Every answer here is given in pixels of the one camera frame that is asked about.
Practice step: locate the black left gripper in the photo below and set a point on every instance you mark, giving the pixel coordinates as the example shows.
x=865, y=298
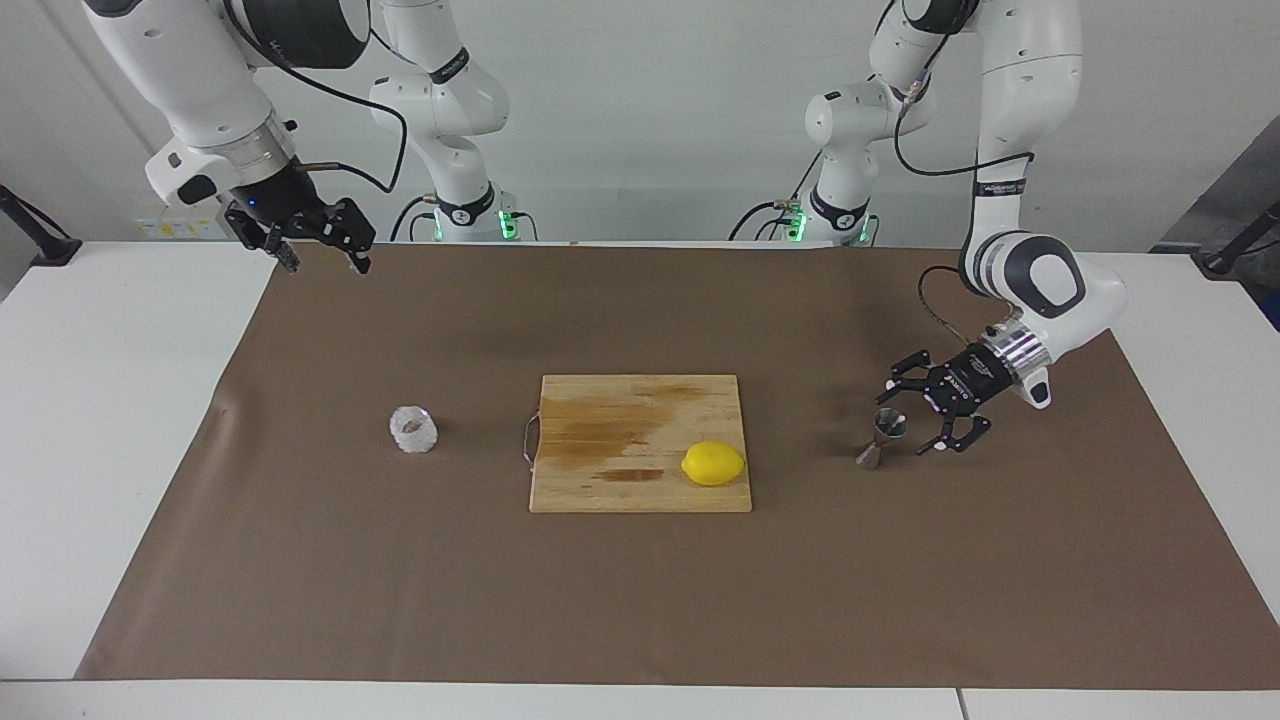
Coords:
x=970, y=382

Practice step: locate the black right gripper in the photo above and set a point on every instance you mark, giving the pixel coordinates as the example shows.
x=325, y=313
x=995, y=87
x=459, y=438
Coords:
x=290, y=205

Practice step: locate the steel jigger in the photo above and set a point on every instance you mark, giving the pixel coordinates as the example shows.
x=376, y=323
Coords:
x=884, y=432

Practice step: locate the clear faceted glass cup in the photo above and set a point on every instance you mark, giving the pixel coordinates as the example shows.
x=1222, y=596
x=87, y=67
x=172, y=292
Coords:
x=413, y=430

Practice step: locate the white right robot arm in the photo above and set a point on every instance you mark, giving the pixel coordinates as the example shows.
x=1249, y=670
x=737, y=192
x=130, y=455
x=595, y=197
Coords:
x=190, y=80

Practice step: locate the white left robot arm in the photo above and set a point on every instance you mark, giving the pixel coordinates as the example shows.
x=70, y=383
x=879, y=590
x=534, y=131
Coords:
x=1030, y=80

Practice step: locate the yellow lemon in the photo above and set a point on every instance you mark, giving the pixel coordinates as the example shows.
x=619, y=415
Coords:
x=713, y=464

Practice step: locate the black clamp stand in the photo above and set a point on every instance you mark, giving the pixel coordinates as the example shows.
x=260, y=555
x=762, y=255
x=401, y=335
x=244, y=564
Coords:
x=40, y=240
x=1240, y=240

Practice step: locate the wooden cutting board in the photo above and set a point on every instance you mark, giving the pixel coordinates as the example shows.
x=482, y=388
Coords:
x=620, y=440

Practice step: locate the brown table mat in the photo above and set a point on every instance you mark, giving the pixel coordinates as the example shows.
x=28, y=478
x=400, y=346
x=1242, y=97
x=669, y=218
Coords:
x=640, y=600

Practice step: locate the dark grey partition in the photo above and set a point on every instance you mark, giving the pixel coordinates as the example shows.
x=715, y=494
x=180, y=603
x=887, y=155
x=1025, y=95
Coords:
x=1255, y=170

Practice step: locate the white wall socket box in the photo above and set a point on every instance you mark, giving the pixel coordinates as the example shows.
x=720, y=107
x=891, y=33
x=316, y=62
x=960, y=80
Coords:
x=165, y=228

